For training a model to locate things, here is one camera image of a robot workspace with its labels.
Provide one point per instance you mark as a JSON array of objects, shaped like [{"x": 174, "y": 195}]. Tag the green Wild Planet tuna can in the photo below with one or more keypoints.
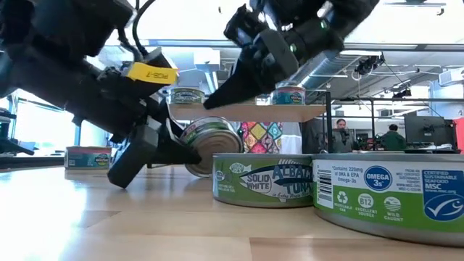
[
  {"x": 261, "y": 181},
  {"x": 187, "y": 97},
  {"x": 380, "y": 203}
]

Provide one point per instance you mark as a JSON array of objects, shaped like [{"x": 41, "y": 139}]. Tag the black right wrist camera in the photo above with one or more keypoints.
[{"x": 243, "y": 25}]

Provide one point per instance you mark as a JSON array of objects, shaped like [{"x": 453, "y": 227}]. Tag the black computer monitor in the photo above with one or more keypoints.
[{"x": 429, "y": 130}]

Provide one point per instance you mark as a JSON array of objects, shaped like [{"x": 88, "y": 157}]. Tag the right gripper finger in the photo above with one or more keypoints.
[{"x": 243, "y": 87}]

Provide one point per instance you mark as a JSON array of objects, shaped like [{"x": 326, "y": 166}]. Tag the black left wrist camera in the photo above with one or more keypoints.
[{"x": 157, "y": 56}]

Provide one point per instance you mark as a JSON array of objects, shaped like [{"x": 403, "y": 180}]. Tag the Bumble Bee tuna can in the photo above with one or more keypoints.
[{"x": 214, "y": 145}]

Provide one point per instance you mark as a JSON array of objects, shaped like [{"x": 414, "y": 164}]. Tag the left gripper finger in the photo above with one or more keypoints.
[
  {"x": 174, "y": 154},
  {"x": 169, "y": 113}
]

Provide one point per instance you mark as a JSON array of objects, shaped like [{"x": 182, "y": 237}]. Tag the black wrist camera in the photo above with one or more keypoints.
[
  {"x": 157, "y": 56},
  {"x": 243, "y": 25}
]

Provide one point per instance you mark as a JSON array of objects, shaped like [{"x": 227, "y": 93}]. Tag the yellow label tag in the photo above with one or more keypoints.
[{"x": 152, "y": 74}]

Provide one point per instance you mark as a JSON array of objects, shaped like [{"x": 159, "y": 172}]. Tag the black angled stand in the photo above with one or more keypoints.
[{"x": 14, "y": 146}]

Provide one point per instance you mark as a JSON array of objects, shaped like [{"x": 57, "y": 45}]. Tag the red panel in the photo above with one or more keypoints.
[{"x": 459, "y": 134}]

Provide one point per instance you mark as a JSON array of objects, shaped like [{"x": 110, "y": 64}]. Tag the white cloth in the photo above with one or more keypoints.
[{"x": 291, "y": 143}]

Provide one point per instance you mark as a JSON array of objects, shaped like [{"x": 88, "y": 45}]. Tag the blue Wild Planet can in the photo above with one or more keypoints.
[
  {"x": 87, "y": 159},
  {"x": 290, "y": 97}
]

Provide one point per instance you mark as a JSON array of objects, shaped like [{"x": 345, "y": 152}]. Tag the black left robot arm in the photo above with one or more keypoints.
[{"x": 54, "y": 36}]

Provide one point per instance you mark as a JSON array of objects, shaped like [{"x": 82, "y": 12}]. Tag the colourful patterned cloth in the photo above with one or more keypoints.
[{"x": 261, "y": 137}]

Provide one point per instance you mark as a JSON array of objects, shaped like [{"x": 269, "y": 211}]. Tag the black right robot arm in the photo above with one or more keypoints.
[{"x": 351, "y": 14}]

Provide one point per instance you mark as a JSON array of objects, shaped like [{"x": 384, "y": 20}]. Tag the silver ventilation duct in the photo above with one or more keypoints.
[{"x": 319, "y": 72}]

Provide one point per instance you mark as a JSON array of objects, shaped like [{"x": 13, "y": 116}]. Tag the person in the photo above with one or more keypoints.
[
  {"x": 393, "y": 139},
  {"x": 340, "y": 136}
]

